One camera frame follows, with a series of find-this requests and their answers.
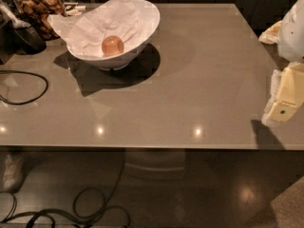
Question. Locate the white rounded gripper body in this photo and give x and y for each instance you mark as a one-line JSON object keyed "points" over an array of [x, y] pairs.
{"points": [[293, 35]]}

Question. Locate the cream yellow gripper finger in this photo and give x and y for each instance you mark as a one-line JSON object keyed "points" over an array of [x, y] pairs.
{"points": [[287, 94], [270, 35]]}

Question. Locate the orange-red apple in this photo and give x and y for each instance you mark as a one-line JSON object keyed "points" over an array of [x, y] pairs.
{"points": [[112, 45]]}

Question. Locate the white bowl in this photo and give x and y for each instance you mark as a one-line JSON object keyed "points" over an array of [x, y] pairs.
{"points": [[149, 19]]}

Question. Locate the small white items behind bowl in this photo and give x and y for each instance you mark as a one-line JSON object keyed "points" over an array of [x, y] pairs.
{"points": [[72, 10]]}

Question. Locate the white crumpled paper sheet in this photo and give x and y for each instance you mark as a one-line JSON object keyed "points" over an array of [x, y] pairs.
{"points": [[84, 33]]}

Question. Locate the glass jar of snacks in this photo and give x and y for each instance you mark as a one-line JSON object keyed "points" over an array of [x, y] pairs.
{"points": [[38, 11]]}

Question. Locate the black round appliance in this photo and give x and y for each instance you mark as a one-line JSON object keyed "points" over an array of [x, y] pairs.
{"points": [[24, 33]]}

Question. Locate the white shoe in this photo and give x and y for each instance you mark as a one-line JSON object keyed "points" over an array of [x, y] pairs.
{"points": [[13, 173]]}

